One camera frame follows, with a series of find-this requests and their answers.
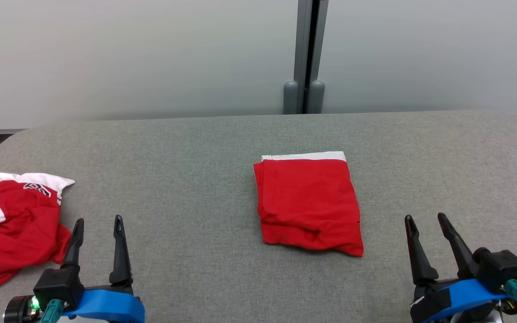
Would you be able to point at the grey rounded post foot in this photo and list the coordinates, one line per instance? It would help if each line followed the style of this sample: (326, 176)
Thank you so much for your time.
(291, 96)
(316, 96)

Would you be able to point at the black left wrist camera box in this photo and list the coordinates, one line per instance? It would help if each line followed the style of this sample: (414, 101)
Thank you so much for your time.
(57, 285)

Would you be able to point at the red shorts with white trim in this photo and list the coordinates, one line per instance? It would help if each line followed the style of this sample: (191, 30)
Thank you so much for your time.
(308, 202)

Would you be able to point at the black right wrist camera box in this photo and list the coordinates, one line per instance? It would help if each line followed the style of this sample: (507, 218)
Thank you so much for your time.
(503, 267)

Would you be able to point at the red and white jersey shirt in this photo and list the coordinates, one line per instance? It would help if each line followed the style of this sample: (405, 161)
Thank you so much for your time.
(16, 229)

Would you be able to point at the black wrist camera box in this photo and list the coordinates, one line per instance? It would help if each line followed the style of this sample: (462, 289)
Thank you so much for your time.
(57, 285)
(503, 267)

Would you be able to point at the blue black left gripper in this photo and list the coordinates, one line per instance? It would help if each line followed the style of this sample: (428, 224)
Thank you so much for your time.
(106, 307)

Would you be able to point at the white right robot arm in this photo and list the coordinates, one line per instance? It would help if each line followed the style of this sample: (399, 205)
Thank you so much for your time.
(474, 318)

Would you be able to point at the grey vertical partition post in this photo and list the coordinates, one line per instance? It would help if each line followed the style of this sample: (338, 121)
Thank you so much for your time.
(303, 40)

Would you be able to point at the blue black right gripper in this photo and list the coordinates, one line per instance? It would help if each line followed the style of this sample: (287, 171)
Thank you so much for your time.
(465, 294)

